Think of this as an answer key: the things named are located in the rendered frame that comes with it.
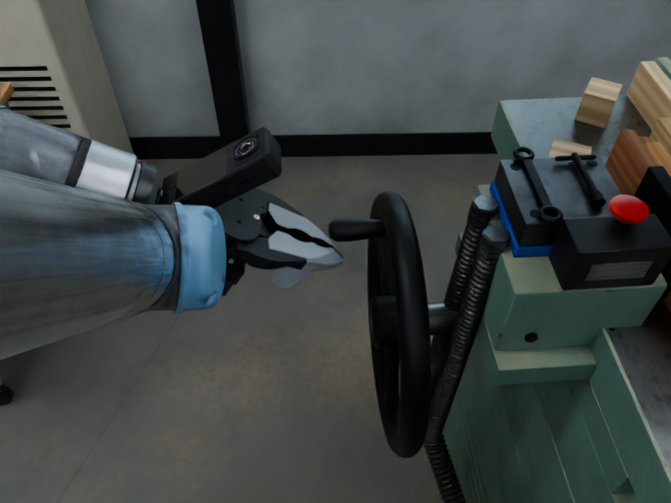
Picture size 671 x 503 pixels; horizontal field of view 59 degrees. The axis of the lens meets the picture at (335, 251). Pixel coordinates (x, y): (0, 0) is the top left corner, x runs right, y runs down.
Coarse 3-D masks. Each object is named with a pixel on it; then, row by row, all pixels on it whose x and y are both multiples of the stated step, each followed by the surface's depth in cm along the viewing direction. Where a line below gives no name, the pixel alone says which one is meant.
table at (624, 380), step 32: (512, 128) 75; (544, 128) 75; (576, 128) 75; (608, 128) 75; (640, 128) 75; (512, 352) 56; (544, 352) 56; (576, 352) 56; (608, 352) 53; (640, 352) 53; (608, 384) 53; (640, 384) 50; (608, 416) 54; (640, 416) 49; (640, 448) 49; (640, 480) 49
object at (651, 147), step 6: (648, 144) 60; (654, 144) 60; (660, 144) 60; (648, 150) 60; (654, 150) 60; (660, 150) 60; (654, 156) 59; (660, 156) 59; (666, 156) 59; (660, 162) 58; (666, 162) 58; (666, 168) 58
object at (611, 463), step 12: (576, 384) 60; (588, 384) 57; (576, 396) 60; (588, 396) 57; (588, 408) 58; (600, 408) 55; (588, 420) 58; (600, 420) 55; (600, 432) 55; (600, 444) 56; (612, 444) 53; (600, 456) 56; (612, 456) 53; (612, 468) 54; (624, 468) 52; (612, 480) 54; (624, 480) 52; (612, 492) 54; (624, 492) 54
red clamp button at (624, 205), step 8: (616, 200) 48; (624, 200) 48; (632, 200) 48; (640, 200) 48; (616, 208) 47; (624, 208) 47; (632, 208) 47; (640, 208) 47; (648, 208) 47; (616, 216) 47; (624, 216) 47; (632, 216) 47; (640, 216) 47
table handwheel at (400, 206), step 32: (384, 192) 64; (384, 224) 58; (384, 256) 70; (416, 256) 54; (384, 288) 67; (416, 288) 52; (384, 320) 63; (416, 320) 51; (448, 320) 64; (384, 352) 76; (416, 352) 51; (384, 384) 74; (416, 384) 52; (384, 416) 69; (416, 416) 53; (416, 448) 57
